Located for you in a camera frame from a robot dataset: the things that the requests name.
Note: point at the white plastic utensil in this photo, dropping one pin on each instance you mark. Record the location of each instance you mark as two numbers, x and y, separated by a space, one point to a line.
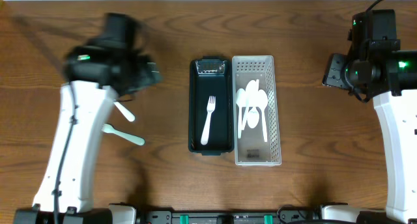
125 112

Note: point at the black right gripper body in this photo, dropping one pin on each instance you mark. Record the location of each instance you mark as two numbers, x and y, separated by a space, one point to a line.
333 72

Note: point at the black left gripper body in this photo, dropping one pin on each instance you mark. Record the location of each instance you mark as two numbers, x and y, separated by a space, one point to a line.
129 84

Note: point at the white plastic spoon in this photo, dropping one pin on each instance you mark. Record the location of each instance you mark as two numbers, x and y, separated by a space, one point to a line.
240 101
253 114
262 101
251 87

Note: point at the white plastic fork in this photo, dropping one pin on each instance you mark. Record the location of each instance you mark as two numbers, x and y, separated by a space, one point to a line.
107 128
211 105

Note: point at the clear perforated plastic basket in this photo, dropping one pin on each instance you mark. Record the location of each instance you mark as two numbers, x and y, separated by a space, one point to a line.
250 149

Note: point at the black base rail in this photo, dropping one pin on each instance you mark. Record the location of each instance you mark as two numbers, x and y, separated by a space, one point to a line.
285 214

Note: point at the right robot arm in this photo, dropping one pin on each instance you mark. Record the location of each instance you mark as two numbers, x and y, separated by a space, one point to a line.
377 69

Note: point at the black plastic basket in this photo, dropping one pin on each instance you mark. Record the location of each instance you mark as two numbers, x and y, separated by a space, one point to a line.
211 76

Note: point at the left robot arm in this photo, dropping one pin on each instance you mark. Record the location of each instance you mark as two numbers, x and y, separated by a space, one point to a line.
97 74

